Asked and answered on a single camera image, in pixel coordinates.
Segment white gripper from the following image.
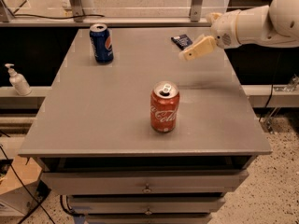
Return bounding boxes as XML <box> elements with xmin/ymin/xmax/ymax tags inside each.
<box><xmin>178</xmin><ymin>10</ymin><xmax>240</xmax><ymax>61</ymax></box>

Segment blue rxbar blueberry bar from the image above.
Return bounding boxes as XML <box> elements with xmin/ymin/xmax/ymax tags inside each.
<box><xmin>171</xmin><ymin>35</ymin><xmax>192</xmax><ymax>50</ymax></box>

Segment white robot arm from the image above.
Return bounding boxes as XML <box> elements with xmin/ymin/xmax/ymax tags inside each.
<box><xmin>179</xmin><ymin>0</ymin><xmax>299</xmax><ymax>61</ymax></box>

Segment red coca-cola can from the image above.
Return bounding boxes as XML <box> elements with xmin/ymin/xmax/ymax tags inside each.
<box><xmin>150</xmin><ymin>81</ymin><xmax>180</xmax><ymax>133</ymax></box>

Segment blue pepsi can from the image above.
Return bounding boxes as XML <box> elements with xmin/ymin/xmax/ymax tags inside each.
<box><xmin>90</xmin><ymin>23</ymin><xmax>114</xmax><ymax>63</ymax></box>

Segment top grey drawer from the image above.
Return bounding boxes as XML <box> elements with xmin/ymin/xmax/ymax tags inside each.
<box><xmin>41</xmin><ymin>170</ymin><xmax>249</xmax><ymax>195</ymax></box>

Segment grey drawer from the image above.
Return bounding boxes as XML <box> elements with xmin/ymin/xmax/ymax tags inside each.
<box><xmin>41</xmin><ymin>170</ymin><xmax>249</xmax><ymax>195</ymax></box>
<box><xmin>86</xmin><ymin>214</ymin><xmax>212</xmax><ymax>224</ymax></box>
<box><xmin>69</xmin><ymin>195</ymin><xmax>225</xmax><ymax>215</ymax></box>

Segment grey drawer cabinet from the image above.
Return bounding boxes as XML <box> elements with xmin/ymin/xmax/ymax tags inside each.
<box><xmin>18</xmin><ymin>27</ymin><xmax>273</xmax><ymax>224</ymax></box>

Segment white pump soap bottle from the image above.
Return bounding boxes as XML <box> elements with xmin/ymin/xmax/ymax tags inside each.
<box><xmin>5</xmin><ymin>63</ymin><xmax>31</xmax><ymax>96</ymax></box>

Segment middle grey drawer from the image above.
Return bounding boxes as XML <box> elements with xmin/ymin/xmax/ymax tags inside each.
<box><xmin>69</xmin><ymin>195</ymin><xmax>225</xmax><ymax>215</ymax></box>

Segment bottom grey drawer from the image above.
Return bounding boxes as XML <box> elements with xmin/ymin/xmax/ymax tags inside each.
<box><xmin>86</xmin><ymin>214</ymin><xmax>212</xmax><ymax>224</ymax></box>

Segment cardboard box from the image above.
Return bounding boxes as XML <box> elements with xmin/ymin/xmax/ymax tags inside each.
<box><xmin>0</xmin><ymin>157</ymin><xmax>41</xmax><ymax>217</ymax></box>

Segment right metal bracket post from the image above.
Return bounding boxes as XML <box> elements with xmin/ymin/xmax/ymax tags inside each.
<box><xmin>190</xmin><ymin>0</ymin><xmax>203</xmax><ymax>22</ymax></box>

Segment metal bracket post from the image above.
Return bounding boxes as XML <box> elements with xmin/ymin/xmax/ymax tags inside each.
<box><xmin>69</xmin><ymin>0</ymin><xmax>84</xmax><ymax>22</ymax></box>
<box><xmin>190</xmin><ymin>0</ymin><xmax>203</xmax><ymax>22</ymax></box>

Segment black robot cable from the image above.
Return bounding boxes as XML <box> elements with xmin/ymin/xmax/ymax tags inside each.
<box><xmin>258</xmin><ymin>47</ymin><xmax>281</xmax><ymax>123</ymax></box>

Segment black cable on ledge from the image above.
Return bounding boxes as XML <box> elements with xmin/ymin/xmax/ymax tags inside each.
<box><xmin>12</xmin><ymin>13</ymin><xmax>106</xmax><ymax>21</ymax></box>

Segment left metal bracket post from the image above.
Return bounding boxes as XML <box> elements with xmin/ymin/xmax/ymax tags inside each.
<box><xmin>69</xmin><ymin>0</ymin><xmax>84</xmax><ymax>22</ymax></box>

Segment black floor cable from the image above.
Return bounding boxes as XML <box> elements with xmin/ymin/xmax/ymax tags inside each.
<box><xmin>0</xmin><ymin>130</ymin><xmax>57</xmax><ymax>224</ymax></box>

